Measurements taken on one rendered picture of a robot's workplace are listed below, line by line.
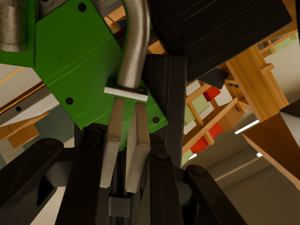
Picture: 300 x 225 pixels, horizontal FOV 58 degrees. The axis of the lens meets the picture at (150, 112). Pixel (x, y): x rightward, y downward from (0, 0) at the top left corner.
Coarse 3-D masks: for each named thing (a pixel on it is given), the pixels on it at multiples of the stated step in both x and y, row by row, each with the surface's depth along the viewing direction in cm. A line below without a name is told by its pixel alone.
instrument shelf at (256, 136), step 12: (276, 120) 84; (252, 132) 86; (264, 132) 81; (276, 132) 76; (288, 132) 71; (252, 144) 82; (264, 144) 73; (276, 144) 69; (288, 144) 65; (264, 156) 73; (276, 156) 63; (288, 156) 60; (288, 168) 55
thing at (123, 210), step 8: (120, 152) 41; (120, 160) 41; (120, 168) 42; (112, 176) 40; (112, 184) 40; (112, 192) 40; (120, 192) 41; (128, 192) 40; (112, 200) 40; (120, 200) 40; (128, 200) 39; (112, 208) 40; (120, 208) 40; (128, 208) 40; (112, 216) 40; (120, 216) 40; (128, 216) 40; (112, 224) 41; (128, 224) 42
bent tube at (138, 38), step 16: (128, 0) 30; (144, 0) 31; (128, 16) 31; (144, 16) 31; (128, 32) 32; (144, 32) 32; (128, 48) 32; (144, 48) 32; (128, 64) 33; (112, 80) 36; (128, 80) 33; (128, 96) 34; (144, 96) 34
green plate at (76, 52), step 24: (72, 0) 33; (48, 24) 34; (72, 24) 34; (96, 24) 34; (48, 48) 35; (72, 48) 35; (96, 48) 35; (120, 48) 35; (48, 72) 36; (72, 72) 36; (96, 72) 36; (72, 96) 37; (96, 96) 37; (120, 96) 38; (96, 120) 39; (120, 144) 40
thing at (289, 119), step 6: (294, 102) 43; (282, 108) 43; (288, 108) 41; (294, 108) 40; (282, 114) 42; (288, 114) 40; (294, 114) 38; (288, 120) 41; (294, 120) 39; (288, 126) 43; (294, 126) 40; (294, 132) 42; (294, 138) 44
